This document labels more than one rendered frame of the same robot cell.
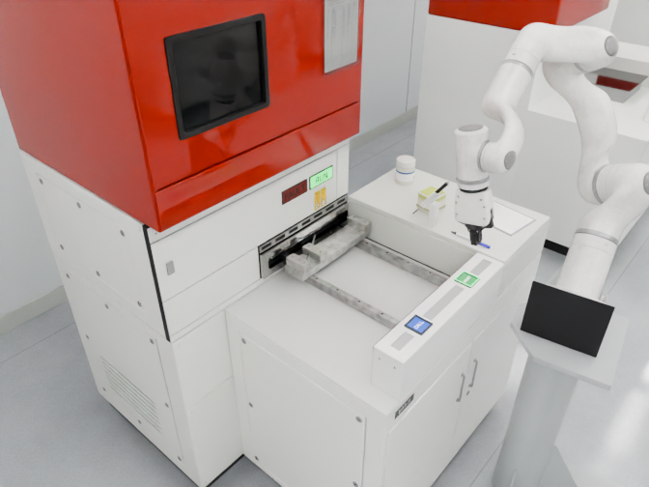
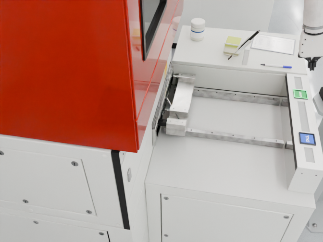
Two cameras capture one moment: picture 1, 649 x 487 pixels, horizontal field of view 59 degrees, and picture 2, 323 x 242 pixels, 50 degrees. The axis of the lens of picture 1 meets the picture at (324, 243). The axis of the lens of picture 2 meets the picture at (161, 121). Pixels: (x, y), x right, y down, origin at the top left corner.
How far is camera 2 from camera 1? 92 cm
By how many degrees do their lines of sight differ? 25
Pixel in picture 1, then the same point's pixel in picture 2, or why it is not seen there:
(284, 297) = (177, 152)
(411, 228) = (231, 70)
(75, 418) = not seen: outside the picture
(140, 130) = (129, 65)
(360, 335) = (251, 159)
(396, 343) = (306, 158)
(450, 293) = (299, 107)
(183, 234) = not seen: hidden behind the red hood
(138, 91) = (130, 23)
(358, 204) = (182, 64)
